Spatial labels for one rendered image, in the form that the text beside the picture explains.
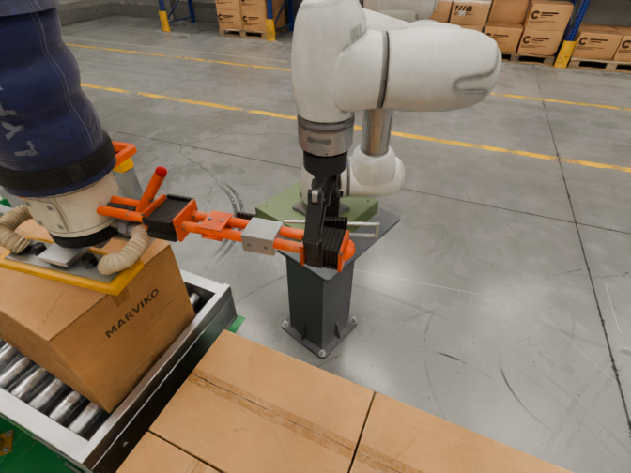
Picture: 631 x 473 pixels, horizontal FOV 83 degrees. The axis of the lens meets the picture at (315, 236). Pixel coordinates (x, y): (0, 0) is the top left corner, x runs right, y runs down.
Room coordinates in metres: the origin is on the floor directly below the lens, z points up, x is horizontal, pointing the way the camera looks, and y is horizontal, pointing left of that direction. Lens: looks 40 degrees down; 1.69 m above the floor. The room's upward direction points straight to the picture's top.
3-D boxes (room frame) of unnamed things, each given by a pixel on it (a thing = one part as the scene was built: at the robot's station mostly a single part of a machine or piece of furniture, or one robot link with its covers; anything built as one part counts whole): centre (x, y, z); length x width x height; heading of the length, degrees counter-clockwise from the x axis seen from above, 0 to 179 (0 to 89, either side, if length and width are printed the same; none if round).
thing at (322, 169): (0.55, -0.02, 1.38); 0.08 x 0.07 x 0.09; 164
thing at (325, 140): (0.55, -0.02, 1.45); 0.09 x 0.09 x 0.06
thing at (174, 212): (0.63, 0.32, 1.22); 0.10 x 0.08 x 0.06; 164
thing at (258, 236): (0.57, 0.11, 1.21); 0.07 x 0.07 x 0.04; 74
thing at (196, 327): (0.66, 0.50, 0.58); 0.70 x 0.03 x 0.06; 156
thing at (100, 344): (0.80, 0.82, 0.75); 0.60 x 0.40 x 0.40; 62
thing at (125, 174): (1.35, 0.82, 0.50); 0.07 x 0.07 x 1.00; 66
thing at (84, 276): (0.60, 0.58, 1.11); 0.34 x 0.10 x 0.05; 74
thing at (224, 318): (0.66, 0.50, 0.48); 0.70 x 0.03 x 0.15; 156
